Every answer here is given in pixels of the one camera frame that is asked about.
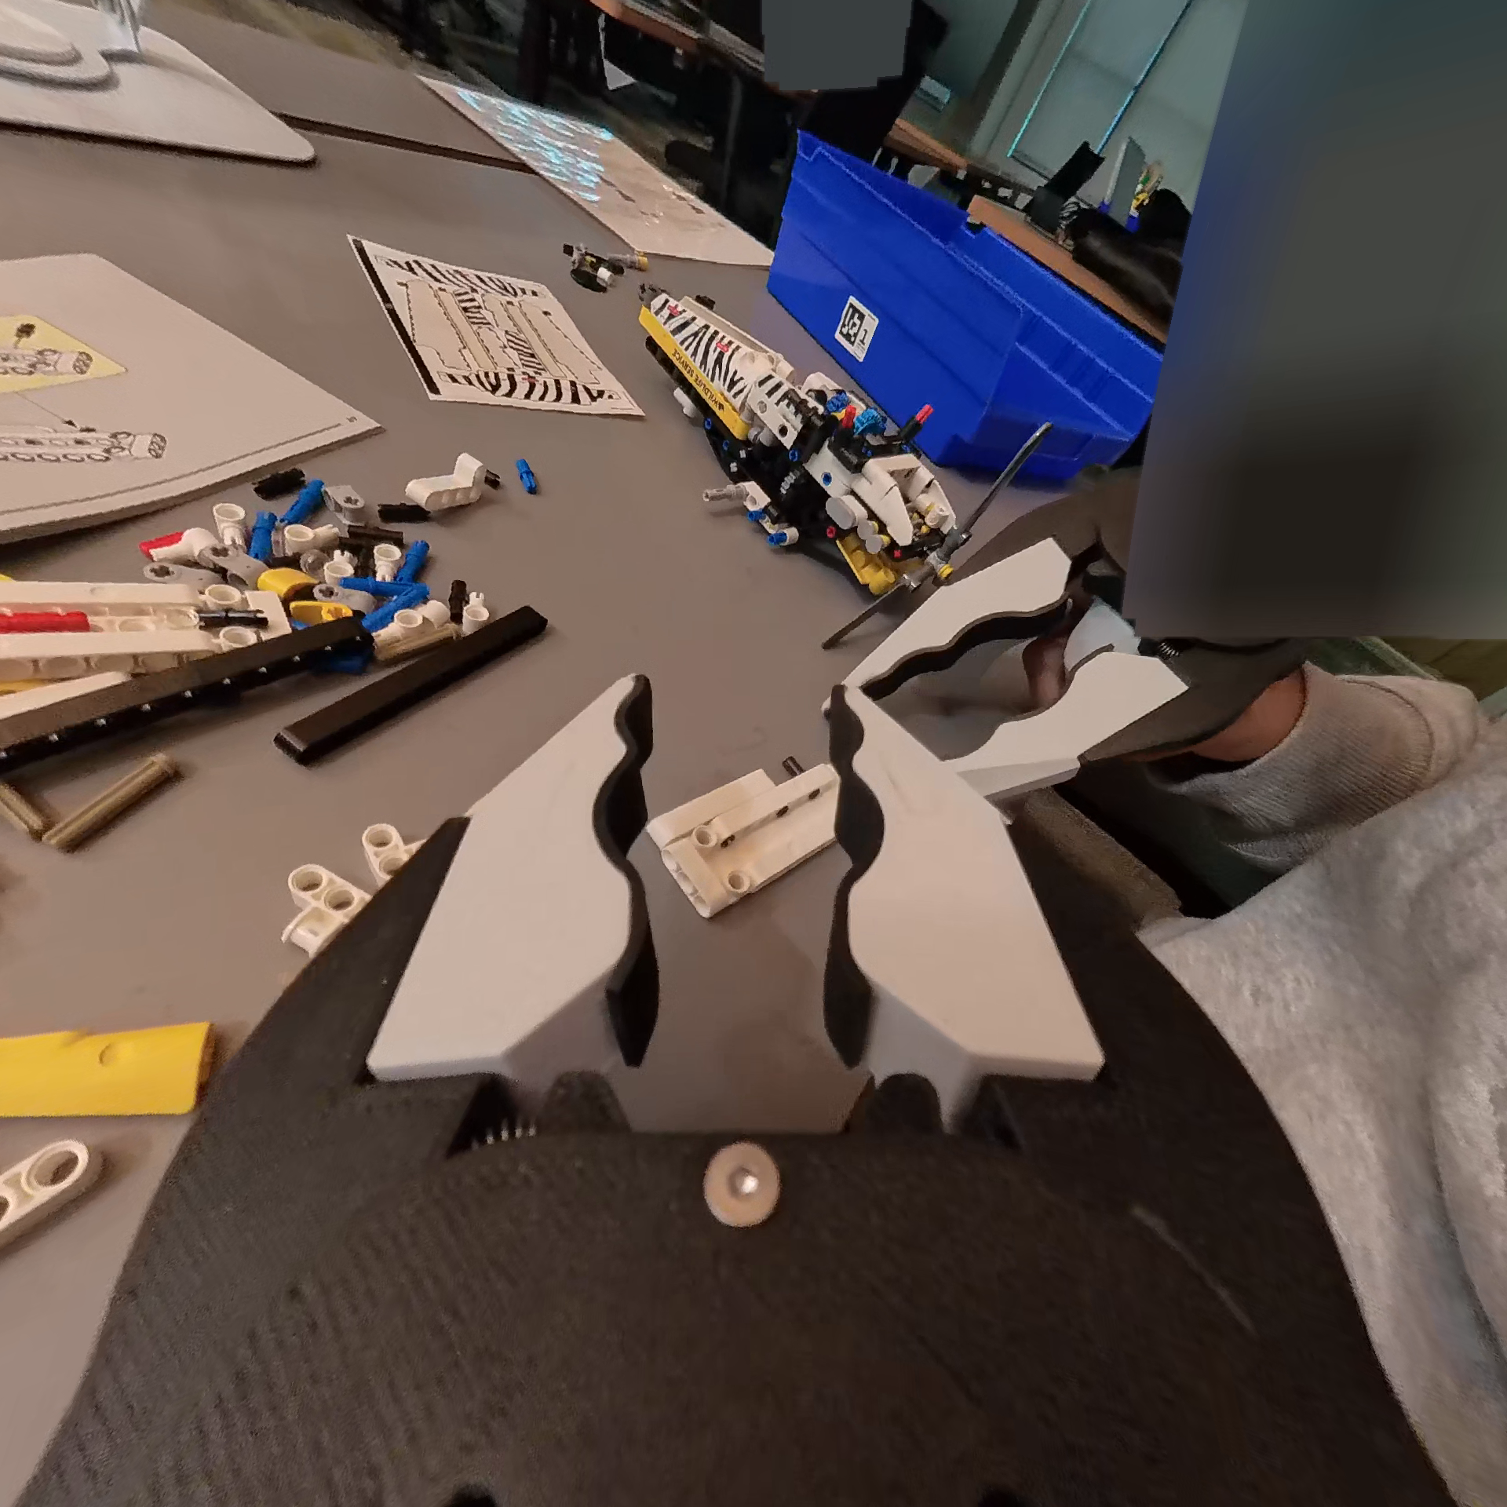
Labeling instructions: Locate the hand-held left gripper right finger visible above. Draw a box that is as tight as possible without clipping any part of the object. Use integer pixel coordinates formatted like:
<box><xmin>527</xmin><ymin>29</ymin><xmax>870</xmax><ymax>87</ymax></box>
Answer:
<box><xmin>820</xmin><ymin>683</ymin><xmax>1106</xmax><ymax>1137</ymax></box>

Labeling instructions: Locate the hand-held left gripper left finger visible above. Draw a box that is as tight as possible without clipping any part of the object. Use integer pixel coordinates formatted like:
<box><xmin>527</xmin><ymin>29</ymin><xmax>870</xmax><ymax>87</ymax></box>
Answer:
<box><xmin>365</xmin><ymin>674</ymin><xmax>658</xmax><ymax>1085</ymax></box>

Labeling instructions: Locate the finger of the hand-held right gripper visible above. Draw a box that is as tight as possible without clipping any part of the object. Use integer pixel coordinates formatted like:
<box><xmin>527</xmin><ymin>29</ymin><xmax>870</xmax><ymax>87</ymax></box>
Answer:
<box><xmin>959</xmin><ymin>650</ymin><xmax>1193</xmax><ymax>814</ymax></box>
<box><xmin>842</xmin><ymin>535</ymin><xmax>1102</xmax><ymax>706</ymax></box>

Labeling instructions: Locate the white lego panel assembly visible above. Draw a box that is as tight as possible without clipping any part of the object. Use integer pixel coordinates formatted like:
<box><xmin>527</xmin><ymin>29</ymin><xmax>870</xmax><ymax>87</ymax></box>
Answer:
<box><xmin>645</xmin><ymin>758</ymin><xmax>843</xmax><ymax>920</ymax></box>

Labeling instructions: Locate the person's right forearm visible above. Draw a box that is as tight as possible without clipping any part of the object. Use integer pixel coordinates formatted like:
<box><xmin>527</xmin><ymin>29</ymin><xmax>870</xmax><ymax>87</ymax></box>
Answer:
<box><xmin>1131</xmin><ymin>666</ymin><xmax>1486</xmax><ymax>897</ymax></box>

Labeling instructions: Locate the small white angled lego beam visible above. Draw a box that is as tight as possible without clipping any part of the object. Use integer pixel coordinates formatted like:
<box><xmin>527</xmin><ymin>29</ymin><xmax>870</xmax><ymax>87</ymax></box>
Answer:
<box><xmin>282</xmin><ymin>865</ymin><xmax>371</xmax><ymax>955</ymax></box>

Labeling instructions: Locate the partly built lego model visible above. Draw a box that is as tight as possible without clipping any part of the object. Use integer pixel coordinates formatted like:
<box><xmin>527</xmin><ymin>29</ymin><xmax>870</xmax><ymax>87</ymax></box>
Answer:
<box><xmin>635</xmin><ymin>282</ymin><xmax>1056</xmax><ymax>652</ymax></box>

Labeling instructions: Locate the long black lego beam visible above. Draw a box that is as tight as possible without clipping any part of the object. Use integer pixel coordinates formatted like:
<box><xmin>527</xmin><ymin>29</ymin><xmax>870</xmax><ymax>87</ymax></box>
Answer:
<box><xmin>0</xmin><ymin>618</ymin><xmax>375</xmax><ymax>774</ymax></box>
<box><xmin>274</xmin><ymin>606</ymin><xmax>550</xmax><ymax>766</ymax></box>

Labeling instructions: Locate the pile of small lego parts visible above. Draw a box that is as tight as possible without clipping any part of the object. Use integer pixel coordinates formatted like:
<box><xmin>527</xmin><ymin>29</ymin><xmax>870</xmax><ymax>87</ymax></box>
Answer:
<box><xmin>139</xmin><ymin>454</ymin><xmax>496</xmax><ymax>675</ymax></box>

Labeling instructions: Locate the yellow lego panel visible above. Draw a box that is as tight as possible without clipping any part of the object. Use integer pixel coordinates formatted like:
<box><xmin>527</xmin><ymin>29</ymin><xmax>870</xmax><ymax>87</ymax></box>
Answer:
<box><xmin>0</xmin><ymin>1023</ymin><xmax>216</xmax><ymax>1117</ymax></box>

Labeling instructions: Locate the white lego block with pins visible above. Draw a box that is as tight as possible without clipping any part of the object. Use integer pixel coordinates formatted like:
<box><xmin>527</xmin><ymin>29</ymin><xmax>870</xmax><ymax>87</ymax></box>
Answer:
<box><xmin>405</xmin><ymin>454</ymin><xmax>502</xmax><ymax>519</ymax></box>

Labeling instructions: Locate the lego instruction booklet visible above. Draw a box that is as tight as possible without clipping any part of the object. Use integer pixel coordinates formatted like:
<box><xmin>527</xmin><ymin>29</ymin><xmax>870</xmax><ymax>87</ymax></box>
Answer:
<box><xmin>0</xmin><ymin>253</ymin><xmax>386</xmax><ymax>546</ymax></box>

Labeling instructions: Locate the blue storage bin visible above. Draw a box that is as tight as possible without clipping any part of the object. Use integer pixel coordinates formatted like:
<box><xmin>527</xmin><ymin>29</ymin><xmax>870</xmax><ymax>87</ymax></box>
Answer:
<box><xmin>768</xmin><ymin>127</ymin><xmax>1168</xmax><ymax>484</ymax></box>

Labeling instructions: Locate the black jacket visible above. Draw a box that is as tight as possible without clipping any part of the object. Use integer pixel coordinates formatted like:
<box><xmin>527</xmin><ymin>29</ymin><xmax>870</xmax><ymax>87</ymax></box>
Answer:
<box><xmin>1060</xmin><ymin>189</ymin><xmax>1185</xmax><ymax>320</ymax></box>

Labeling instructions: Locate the zebra striped sticker sheet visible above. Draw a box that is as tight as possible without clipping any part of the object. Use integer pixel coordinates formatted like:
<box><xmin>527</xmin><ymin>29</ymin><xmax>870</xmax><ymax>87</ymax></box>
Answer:
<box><xmin>348</xmin><ymin>235</ymin><xmax>647</xmax><ymax>419</ymax></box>

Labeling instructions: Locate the white printed paper sheet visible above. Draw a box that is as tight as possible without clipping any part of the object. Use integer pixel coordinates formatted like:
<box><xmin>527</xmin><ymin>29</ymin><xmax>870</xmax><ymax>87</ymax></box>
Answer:
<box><xmin>417</xmin><ymin>75</ymin><xmax>774</xmax><ymax>266</ymax></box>

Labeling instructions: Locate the long white lego beam frame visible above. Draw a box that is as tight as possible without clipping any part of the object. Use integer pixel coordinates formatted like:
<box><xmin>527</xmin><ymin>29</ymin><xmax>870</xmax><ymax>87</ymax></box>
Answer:
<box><xmin>0</xmin><ymin>1140</ymin><xmax>106</xmax><ymax>1252</ymax></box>

